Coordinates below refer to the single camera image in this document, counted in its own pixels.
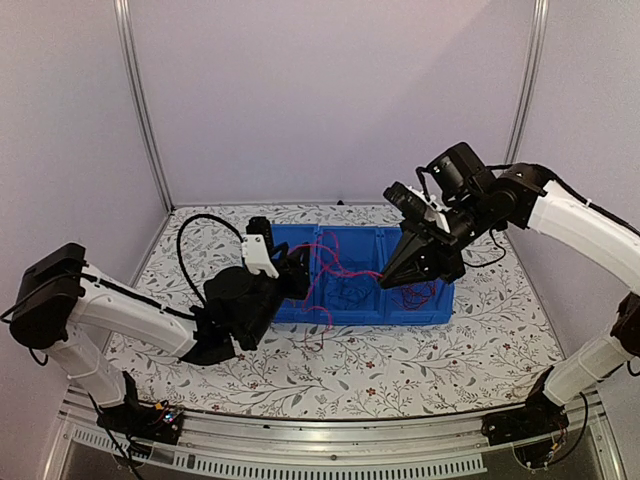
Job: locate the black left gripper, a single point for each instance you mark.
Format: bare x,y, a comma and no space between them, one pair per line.
295,277

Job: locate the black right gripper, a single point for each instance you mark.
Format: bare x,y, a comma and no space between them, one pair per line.
442,258

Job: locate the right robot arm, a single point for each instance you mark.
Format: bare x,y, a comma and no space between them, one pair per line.
475,199

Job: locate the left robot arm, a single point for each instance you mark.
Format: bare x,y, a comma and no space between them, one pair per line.
63,292

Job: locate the blue plastic bin far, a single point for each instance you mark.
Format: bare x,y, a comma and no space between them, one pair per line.
296,311

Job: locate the blue plastic bin near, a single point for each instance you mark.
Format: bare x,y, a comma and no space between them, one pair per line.
420,304

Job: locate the floral tablecloth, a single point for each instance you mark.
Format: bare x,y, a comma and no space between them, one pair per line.
489,354

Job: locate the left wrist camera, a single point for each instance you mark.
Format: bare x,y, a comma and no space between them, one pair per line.
257,246

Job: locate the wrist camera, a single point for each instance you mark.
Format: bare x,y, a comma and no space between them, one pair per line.
257,246
417,206

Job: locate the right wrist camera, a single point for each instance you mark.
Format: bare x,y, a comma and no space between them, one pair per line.
417,206

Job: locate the left aluminium corner post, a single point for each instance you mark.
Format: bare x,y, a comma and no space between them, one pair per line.
133,73

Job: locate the aluminium corner post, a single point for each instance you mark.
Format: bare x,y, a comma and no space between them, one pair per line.
133,73
533,58

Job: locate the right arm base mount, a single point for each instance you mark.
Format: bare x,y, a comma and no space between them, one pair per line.
539,416

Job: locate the right aluminium corner post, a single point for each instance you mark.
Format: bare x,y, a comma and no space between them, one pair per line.
533,58

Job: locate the aluminium front rail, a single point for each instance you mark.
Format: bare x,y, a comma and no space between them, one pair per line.
224,446

